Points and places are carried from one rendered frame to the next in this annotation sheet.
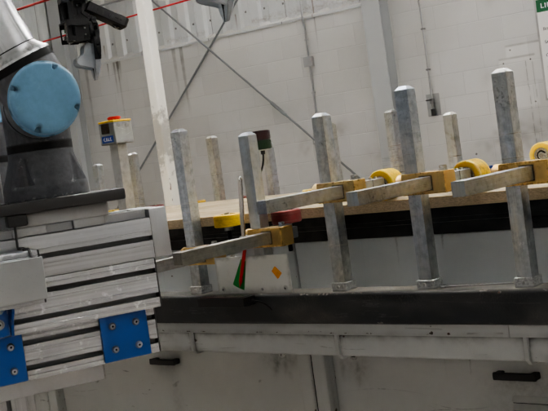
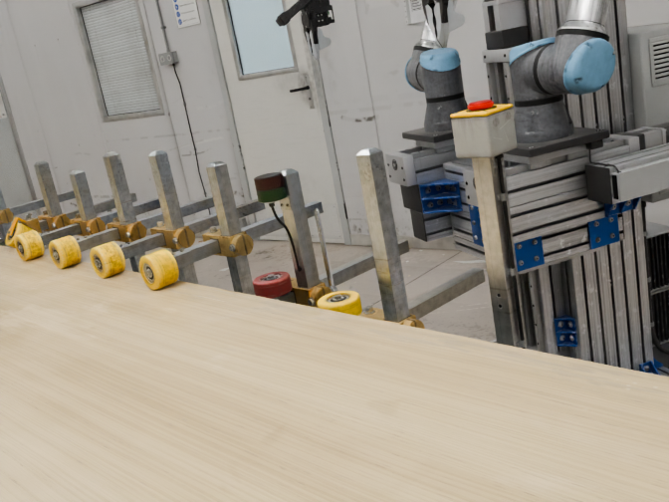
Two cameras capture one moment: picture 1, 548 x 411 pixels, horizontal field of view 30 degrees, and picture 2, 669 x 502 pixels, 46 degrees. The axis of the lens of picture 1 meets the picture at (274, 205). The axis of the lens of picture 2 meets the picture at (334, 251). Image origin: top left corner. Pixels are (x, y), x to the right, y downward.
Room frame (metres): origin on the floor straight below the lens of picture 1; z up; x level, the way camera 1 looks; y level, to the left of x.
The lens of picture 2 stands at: (4.26, 0.35, 1.37)
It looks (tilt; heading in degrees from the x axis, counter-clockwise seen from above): 15 degrees down; 189
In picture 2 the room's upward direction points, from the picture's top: 11 degrees counter-clockwise
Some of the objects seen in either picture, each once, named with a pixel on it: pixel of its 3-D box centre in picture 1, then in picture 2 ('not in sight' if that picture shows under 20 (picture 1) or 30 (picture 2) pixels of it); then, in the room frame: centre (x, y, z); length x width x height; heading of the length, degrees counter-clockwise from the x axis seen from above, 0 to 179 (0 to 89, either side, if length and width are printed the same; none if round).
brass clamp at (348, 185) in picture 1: (338, 191); (228, 243); (2.51, -0.16, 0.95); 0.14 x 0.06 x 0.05; 49
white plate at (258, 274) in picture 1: (251, 274); not in sight; (2.69, 0.08, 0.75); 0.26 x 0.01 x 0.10; 49
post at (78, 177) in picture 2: not in sight; (97, 246); (2.04, -0.71, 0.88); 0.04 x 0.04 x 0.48; 49
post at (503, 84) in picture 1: (515, 178); (131, 235); (2.20, -0.52, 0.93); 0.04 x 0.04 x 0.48; 49
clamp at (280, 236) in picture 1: (268, 236); (303, 295); (2.68, 0.03, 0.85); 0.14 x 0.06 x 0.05; 49
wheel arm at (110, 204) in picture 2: not in sight; (88, 211); (1.75, -0.85, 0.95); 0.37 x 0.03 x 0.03; 139
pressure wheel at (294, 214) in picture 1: (288, 229); (276, 300); (2.71, -0.03, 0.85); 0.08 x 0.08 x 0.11
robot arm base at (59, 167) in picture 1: (43, 170); (447, 111); (1.85, 0.40, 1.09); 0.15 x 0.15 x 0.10
